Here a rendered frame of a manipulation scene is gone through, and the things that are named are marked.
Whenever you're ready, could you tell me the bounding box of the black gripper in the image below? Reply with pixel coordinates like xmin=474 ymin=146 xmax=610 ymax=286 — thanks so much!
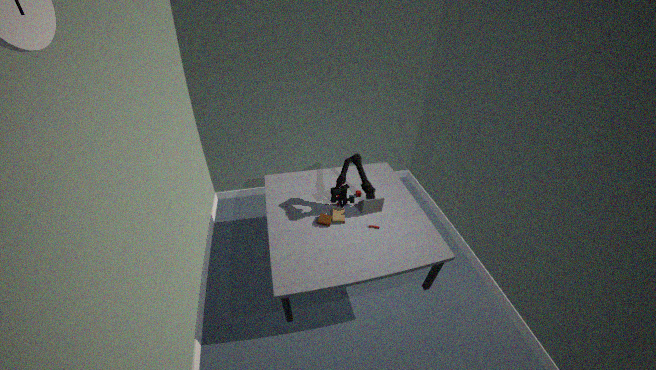
xmin=331 ymin=194 xmax=355 ymax=208

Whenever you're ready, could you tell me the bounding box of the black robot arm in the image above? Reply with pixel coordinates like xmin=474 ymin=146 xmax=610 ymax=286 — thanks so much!
xmin=331 ymin=153 xmax=376 ymax=200

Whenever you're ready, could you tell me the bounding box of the brown square block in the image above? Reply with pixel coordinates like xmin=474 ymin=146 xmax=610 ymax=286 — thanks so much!
xmin=317 ymin=214 xmax=333 ymax=227

